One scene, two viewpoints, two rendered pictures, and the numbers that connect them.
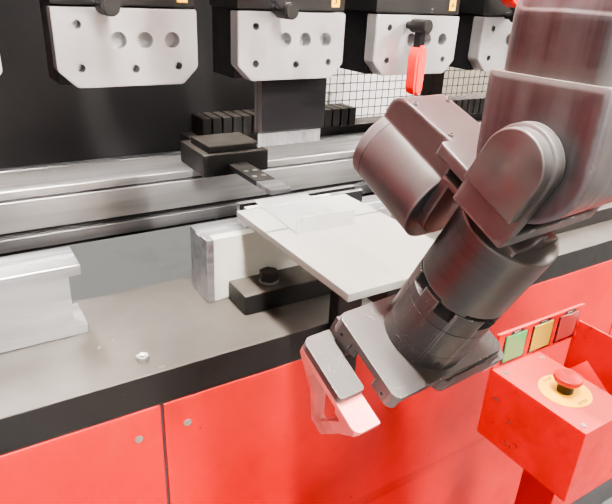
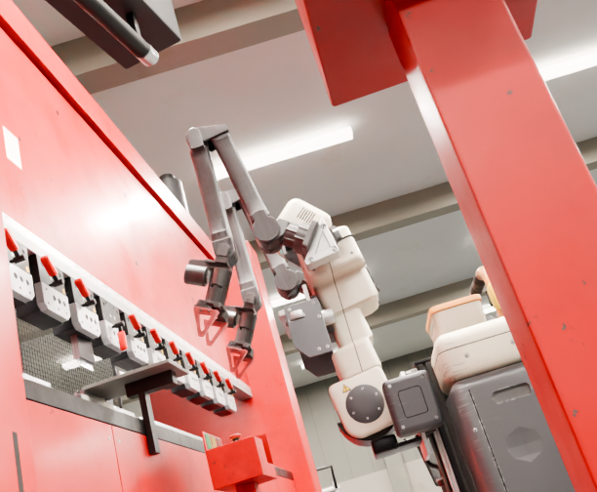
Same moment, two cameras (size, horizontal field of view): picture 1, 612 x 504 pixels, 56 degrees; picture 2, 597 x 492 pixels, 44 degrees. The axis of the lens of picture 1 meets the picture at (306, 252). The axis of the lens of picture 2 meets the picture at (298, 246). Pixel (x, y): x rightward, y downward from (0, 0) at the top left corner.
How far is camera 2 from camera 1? 188 cm
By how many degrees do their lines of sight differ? 70
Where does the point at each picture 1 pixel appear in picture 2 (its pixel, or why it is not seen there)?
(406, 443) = not seen: outside the picture
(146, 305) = not seen: hidden behind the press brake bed
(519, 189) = (225, 250)
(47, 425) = (88, 409)
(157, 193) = not seen: outside the picture
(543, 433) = (240, 453)
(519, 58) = (215, 239)
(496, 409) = (217, 467)
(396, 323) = (210, 298)
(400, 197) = (200, 272)
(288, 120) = (86, 355)
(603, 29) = (225, 230)
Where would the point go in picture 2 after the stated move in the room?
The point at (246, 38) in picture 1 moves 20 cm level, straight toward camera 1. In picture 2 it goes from (78, 311) to (123, 283)
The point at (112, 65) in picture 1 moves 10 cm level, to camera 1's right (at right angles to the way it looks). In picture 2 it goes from (54, 306) to (86, 307)
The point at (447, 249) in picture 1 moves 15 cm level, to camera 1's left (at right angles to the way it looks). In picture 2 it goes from (215, 274) to (172, 269)
